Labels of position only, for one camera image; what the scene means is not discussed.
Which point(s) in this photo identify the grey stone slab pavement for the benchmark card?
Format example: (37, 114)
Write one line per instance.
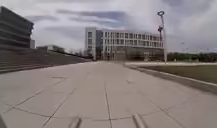
(96, 86)

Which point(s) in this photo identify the white building with glass base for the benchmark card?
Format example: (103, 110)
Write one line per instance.
(129, 43)

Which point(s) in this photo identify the low building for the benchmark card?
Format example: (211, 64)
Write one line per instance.
(49, 48)

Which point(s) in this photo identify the robot's own part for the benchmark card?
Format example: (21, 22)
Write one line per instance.
(139, 121)
(75, 122)

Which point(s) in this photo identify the pale stone kerb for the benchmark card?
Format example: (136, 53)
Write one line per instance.
(182, 80)

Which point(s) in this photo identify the wide grey steps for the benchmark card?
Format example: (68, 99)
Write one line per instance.
(29, 59)

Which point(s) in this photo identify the grass area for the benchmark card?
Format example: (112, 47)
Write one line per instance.
(196, 71)

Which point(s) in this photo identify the row of trees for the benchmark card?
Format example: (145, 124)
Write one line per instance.
(196, 56)

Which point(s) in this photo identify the dark multi-storey building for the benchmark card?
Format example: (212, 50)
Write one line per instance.
(12, 30)

